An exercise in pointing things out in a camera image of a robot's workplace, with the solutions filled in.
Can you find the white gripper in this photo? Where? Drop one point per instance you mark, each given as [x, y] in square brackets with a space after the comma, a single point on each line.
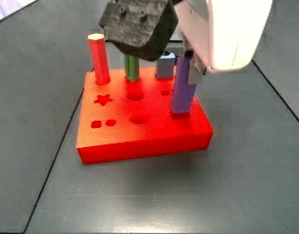
[223, 30]

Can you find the purple rectangular block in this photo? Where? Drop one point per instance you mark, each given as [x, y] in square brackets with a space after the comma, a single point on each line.
[183, 89]

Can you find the red peg board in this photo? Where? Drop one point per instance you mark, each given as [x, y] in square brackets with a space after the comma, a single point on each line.
[126, 121]

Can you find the light blue notched peg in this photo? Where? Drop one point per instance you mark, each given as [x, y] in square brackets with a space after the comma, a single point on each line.
[165, 66]

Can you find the green pentagon peg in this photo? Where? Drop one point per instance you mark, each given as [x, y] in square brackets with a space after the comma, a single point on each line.
[131, 67]

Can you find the red hexagonal peg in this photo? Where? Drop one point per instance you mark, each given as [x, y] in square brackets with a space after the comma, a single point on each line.
[96, 43]

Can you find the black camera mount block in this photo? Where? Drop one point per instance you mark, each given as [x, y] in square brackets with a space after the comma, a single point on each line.
[139, 26]

